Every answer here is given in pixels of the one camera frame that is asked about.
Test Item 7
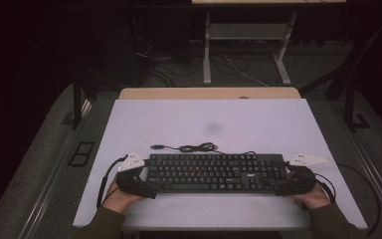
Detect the person's left hand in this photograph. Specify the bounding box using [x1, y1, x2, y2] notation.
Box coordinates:
[101, 177, 145, 214]

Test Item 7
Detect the black keyboard cable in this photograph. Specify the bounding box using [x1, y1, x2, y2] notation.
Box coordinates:
[150, 142, 258, 156]

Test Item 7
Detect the black metal stand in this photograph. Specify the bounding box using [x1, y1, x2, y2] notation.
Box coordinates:
[72, 79, 85, 130]
[299, 13, 382, 132]

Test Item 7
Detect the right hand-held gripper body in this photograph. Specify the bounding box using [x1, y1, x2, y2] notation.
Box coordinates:
[286, 151, 332, 197]

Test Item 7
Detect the person's right hand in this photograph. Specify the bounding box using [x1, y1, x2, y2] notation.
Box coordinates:
[286, 172, 332, 210]

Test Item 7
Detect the metal table frame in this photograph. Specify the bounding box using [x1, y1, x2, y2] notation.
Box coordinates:
[191, 0, 347, 87]

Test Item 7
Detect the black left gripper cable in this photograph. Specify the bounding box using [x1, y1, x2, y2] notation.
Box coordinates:
[96, 153, 128, 208]

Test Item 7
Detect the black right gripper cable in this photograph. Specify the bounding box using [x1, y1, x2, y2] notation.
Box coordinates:
[313, 172, 337, 211]

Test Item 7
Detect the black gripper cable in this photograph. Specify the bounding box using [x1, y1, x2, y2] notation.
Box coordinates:
[313, 172, 337, 211]
[96, 153, 128, 208]

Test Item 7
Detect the white floor cable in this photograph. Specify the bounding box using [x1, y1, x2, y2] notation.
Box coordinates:
[218, 53, 270, 88]

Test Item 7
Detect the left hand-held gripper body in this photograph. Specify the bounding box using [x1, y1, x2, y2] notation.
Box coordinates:
[115, 150, 147, 197]

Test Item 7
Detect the long black cable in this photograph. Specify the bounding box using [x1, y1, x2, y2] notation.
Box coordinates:
[336, 162, 382, 237]

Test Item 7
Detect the bundle of black floor cables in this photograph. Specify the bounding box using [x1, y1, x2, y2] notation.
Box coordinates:
[135, 36, 203, 88]

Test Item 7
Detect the black floor socket frame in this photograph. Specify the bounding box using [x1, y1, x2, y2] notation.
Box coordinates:
[68, 141, 96, 167]

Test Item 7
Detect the metal floor rail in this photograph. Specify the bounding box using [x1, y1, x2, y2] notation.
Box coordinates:
[18, 99, 94, 239]
[331, 99, 382, 230]

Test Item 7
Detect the black computer keyboard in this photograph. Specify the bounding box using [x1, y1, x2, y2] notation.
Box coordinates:
[145, 152, 287, 195]

